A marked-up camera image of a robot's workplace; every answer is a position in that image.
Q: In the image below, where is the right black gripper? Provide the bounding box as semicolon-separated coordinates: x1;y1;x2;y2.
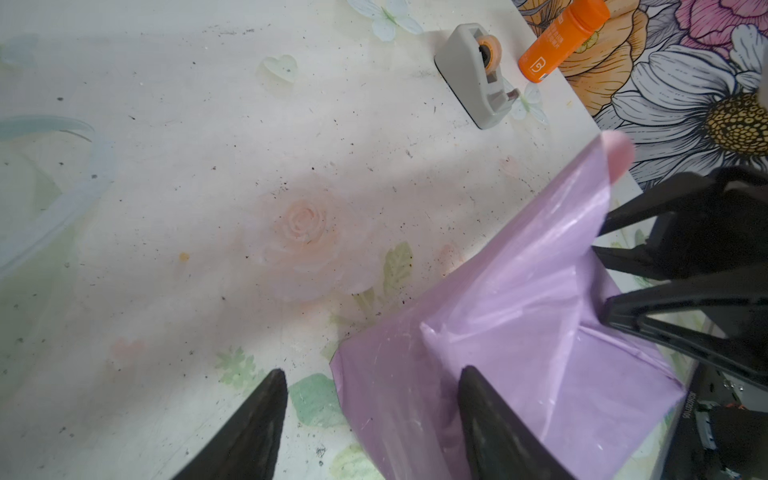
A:
594;167;767;390

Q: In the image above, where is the pink wrapping paper sheet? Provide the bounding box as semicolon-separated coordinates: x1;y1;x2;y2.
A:
331;131;684;479

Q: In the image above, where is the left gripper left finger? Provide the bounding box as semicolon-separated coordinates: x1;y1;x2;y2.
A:
174;369;288;480

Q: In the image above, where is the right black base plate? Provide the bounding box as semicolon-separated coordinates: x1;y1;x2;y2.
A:
659;365;767;479

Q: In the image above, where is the clear glass bowl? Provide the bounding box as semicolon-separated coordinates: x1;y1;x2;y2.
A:
1;115;116;279

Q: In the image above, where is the grey tape dispenser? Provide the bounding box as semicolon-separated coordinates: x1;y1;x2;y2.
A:
434;23;520;130

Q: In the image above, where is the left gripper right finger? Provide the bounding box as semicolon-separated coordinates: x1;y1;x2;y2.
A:
458;366;574;480

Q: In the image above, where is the orange bottle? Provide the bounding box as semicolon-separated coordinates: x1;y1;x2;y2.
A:
518;0;610;83

